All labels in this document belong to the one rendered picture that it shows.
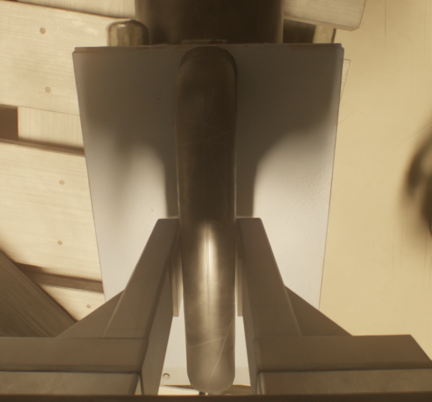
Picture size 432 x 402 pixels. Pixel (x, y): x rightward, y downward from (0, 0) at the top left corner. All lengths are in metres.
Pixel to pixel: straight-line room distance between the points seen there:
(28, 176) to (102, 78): 0.24
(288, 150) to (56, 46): 0.27
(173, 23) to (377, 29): 0.37
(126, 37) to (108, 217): 0.10
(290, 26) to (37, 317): 0.49
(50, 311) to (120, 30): 0.35
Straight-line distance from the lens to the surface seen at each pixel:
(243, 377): 0.33
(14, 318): 0.42
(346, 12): 0.36
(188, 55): 0.16
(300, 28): 0.50
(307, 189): 0.18
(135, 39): 0.19
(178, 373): 0.33
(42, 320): 0.44
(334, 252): 0.57
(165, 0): 0.20
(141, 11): 0.22
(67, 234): 0.41
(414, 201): 0.59
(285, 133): 0.17
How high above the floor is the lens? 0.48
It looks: 73 degrees down
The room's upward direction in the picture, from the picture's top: 179 degrees counter-clockwise
